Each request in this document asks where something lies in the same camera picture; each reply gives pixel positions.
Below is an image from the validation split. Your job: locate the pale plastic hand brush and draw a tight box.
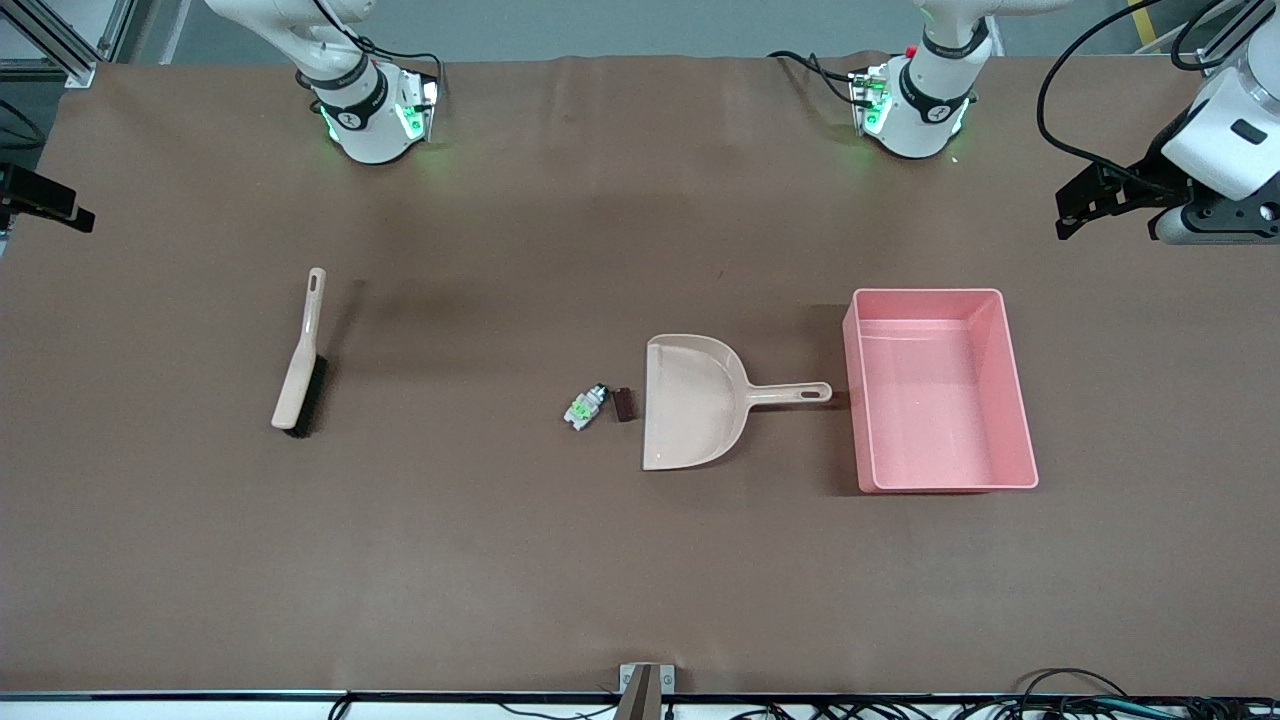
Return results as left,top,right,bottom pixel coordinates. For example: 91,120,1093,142
271,267,329,438

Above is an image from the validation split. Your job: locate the pale plastic dustpan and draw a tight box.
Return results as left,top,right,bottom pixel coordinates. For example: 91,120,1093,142
641,334,833,472

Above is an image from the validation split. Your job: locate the green white electronic component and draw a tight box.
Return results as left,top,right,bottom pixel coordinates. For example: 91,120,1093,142
563,383,611,433

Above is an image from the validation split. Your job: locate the right arm base connector plate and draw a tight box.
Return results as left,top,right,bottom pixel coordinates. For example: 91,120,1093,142
395,72,441,143

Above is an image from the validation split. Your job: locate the left arm base connector plate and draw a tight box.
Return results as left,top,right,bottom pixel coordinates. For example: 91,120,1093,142
850,65,893,136

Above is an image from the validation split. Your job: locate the pink plastic bin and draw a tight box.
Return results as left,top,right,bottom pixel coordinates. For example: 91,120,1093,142
842,288,1040,494

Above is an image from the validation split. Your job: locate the large table cover sheet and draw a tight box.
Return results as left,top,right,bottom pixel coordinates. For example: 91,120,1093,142
0,52,1280,696

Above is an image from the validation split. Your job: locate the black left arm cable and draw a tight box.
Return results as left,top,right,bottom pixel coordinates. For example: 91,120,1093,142
1037,0,1216,191

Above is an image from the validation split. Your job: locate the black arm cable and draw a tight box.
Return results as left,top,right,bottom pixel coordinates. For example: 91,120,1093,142
310,0,443,111
1037,0,1216,191

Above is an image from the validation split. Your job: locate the black base cable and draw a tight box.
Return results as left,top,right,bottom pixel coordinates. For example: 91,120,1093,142
768,50,866,106

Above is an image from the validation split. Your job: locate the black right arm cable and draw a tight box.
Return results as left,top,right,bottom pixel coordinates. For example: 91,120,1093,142
310,0,443,111

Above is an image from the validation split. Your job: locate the black looped cable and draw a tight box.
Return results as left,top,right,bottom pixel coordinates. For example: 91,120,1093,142
1015,668,1131,701

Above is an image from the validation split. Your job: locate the black cable bundle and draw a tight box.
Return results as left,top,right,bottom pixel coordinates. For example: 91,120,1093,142
730,695,1280,720

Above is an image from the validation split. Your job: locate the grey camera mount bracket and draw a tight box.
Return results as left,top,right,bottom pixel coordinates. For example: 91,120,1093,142
619,663,676,720

